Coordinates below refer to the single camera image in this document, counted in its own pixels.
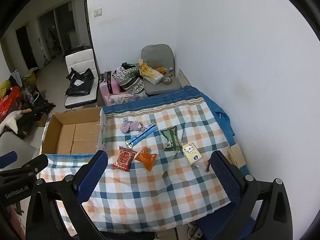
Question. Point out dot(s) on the pink printed cloth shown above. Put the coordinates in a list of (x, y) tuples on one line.
[(122, 98)]

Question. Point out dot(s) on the open cardboard box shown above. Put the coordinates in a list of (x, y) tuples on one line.
[(75, 132)]

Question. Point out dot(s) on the yellow tissue pack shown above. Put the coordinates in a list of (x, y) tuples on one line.
[(191, 153)]

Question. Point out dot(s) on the checked blanket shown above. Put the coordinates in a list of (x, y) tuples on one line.
[(150, 192)]

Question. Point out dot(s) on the red snack packet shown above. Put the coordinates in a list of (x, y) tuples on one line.
[(124, 158)]

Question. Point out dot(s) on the white tissue box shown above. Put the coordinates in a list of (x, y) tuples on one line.
[(153, 78)]

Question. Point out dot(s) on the tape roll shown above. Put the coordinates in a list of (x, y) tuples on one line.
[(166, 80)]

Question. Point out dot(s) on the glass sliding door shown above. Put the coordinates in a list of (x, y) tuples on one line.
[(60, 27)]

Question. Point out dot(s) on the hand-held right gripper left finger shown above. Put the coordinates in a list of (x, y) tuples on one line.
[(92, 176)]

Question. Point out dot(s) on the orange snack packet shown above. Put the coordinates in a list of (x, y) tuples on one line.
[(146, 158)]

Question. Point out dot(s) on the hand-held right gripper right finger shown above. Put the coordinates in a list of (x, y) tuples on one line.
[(225, 177)]

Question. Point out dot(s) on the blue bed sheet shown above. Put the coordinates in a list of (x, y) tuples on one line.
[(220, 112)]

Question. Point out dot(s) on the white chair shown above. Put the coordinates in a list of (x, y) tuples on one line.
[(80, 58)]

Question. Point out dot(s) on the pink suitcase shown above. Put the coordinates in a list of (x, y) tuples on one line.
[(107, 87)]

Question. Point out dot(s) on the black plastic bag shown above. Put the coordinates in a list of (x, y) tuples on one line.
[(78, 82)]

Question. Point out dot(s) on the white goose plush toy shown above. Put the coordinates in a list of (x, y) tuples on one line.
[(11, 121)]

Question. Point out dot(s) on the long blue snack packet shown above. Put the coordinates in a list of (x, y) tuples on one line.
[(141, 137)]

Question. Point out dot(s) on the yellow plastic bag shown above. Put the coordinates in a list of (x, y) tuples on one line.
[(146, 68)]

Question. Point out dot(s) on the flat cardboard pieces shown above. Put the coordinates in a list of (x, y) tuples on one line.
[(236, 155)]

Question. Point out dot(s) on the green snack packet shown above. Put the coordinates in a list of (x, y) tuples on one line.
[(171, 137)]

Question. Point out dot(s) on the cardboard sheet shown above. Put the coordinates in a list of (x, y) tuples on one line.
[(183, 77)]

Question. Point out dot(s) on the purple cloth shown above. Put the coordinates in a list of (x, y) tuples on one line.
[(131, 126)]

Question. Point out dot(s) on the shoe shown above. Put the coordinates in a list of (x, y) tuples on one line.
[(195, 231)]

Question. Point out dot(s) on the grey padded chair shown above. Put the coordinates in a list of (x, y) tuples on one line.
[(157, 55)]

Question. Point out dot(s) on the patterned tote bag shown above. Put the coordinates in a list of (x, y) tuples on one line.
[(130, 81)]

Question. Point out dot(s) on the wall switch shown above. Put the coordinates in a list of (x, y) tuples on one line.
[(97, 12)]

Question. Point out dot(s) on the red plastic bag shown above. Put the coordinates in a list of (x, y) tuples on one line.
[(8, 100)]

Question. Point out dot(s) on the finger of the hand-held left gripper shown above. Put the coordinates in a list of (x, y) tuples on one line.
[(7, 159), (32, 166)]

